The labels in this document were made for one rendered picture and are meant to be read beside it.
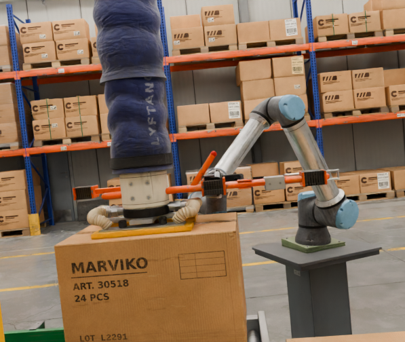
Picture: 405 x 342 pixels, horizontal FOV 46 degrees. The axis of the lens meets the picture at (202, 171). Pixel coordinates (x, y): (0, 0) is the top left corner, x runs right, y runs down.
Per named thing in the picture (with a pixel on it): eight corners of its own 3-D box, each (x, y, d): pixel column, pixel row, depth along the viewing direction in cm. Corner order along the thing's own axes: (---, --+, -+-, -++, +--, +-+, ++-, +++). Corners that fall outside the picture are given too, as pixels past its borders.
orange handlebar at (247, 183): (70, 205, 170) (70, 195, 170) (95, 195, 200) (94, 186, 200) (332, 182, 164) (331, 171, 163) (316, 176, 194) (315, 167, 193)
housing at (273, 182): (265, 191, 165) (264, 178, 165) (264, 188, 172) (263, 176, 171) (285, 188, 164) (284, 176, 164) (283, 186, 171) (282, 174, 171)
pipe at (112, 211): (91, 228, 160) (89, 211, 160) (110, 216, 185) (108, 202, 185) (190, 220, 158) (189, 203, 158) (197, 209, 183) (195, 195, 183)
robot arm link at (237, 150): (259, 92, 233) (180, 201, 215) (275, 90, 222) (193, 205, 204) (273, 108, 238) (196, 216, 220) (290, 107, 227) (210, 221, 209)
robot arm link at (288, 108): (339, 213, 250) (280, 89, 225) (365, 218, 235) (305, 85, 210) (321, 231, 244) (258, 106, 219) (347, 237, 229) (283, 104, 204)
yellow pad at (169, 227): (91, 239, 159) (89, 225, 158) (99, 234, 169) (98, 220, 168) (191, 231, 156) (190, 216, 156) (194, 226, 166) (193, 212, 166)
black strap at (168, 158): (103, 171, 160) (102, 159, 160) (119, 167, 183) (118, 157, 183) (169, 165, 159) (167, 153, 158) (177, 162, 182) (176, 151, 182)
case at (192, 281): (67, 364, 158) (53, 245, 155) (102, 319, 197) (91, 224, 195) (247, 353, 152) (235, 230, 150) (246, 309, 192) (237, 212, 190)
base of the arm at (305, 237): (287, 239, 260) (287, 222, 259) (316, 235, 267) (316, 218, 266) (309, 248, 242) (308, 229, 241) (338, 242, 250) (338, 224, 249)
